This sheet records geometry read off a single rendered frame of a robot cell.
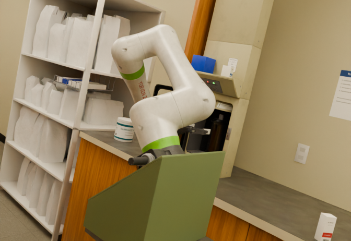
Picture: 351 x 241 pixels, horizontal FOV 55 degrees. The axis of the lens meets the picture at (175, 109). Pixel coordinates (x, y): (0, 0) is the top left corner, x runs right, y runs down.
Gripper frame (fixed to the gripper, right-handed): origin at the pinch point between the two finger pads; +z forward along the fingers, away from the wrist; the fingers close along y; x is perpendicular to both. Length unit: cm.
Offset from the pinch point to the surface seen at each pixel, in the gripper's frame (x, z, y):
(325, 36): -70, 50, -37
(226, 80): -30.4, -3.2, -12.4
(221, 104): -16.6, 10.0, -3.9
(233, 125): -6.8, 7.5, -16.5
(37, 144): 58, -14, 155
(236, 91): -26.0, 2.0, -16.5
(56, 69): -7, 18, 208
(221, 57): -43.5, 7.0, 1.9
